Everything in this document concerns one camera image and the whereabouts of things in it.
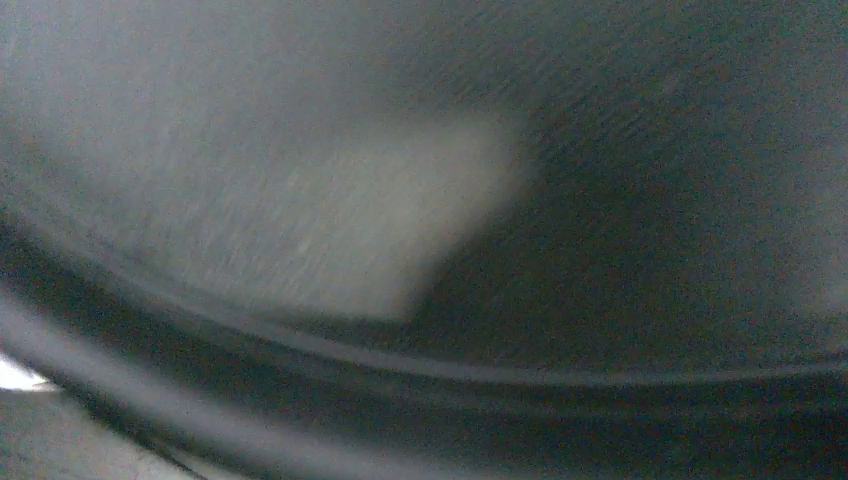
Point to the dark blue large bin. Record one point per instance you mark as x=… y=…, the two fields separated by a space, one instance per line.
x=435 y=239

